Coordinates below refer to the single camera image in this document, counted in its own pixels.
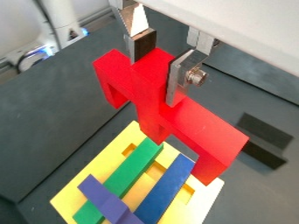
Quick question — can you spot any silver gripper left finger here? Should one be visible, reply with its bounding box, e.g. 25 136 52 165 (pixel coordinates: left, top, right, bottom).
108 0 156 63

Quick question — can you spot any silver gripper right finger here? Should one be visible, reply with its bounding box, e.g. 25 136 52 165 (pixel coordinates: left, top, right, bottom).
165 27 219 107

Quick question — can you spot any red cross-shaped block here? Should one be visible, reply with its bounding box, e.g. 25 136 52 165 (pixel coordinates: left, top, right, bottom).
93 48 248 185

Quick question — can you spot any yellow base board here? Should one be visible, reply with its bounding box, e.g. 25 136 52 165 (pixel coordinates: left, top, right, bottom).
50 122 224 224

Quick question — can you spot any black block holder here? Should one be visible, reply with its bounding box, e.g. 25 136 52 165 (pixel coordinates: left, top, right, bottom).
236 113 293 170

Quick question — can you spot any green long block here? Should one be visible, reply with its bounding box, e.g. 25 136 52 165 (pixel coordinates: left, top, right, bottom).
70 136 164 224

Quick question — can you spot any blue long block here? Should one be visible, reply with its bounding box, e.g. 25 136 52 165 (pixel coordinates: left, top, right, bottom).
135 154 193 224

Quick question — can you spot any purple cross-shaped block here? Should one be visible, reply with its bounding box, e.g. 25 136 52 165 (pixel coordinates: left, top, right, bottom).
72 175 144 224

